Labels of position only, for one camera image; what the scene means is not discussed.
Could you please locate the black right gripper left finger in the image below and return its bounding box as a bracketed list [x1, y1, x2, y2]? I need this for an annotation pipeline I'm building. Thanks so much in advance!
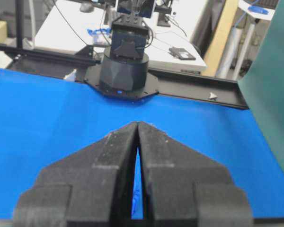
[13, 122, 138, 227]

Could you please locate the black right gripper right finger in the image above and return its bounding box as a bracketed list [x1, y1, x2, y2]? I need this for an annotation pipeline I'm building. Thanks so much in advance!
[138, 122, 253, 227]

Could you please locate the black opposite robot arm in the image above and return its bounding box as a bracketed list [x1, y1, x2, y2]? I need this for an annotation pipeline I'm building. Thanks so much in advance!
[12, 0, 253, 227]

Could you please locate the blue table mat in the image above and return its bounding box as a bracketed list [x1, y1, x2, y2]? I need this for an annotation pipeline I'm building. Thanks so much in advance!
[0, 70, 284, 219]

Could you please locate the black device on desk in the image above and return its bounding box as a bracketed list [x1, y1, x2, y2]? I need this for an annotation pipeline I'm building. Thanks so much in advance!
[169, 47, 196, 61]

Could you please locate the green backdrop sheet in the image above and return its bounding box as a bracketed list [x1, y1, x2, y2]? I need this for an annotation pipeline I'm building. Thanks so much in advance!
[238, 0, 284, 173]

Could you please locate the white background desk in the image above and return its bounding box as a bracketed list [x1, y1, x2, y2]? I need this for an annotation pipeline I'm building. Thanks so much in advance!
[34, 0, 206, 71]

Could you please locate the black aluminium frame rail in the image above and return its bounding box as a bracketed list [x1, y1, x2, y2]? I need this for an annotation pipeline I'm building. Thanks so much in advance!
[0, 44, 248, 109]

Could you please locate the black vertical frame post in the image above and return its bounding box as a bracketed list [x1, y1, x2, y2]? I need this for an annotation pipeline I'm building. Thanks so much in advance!
[15, 0, 24, 49]

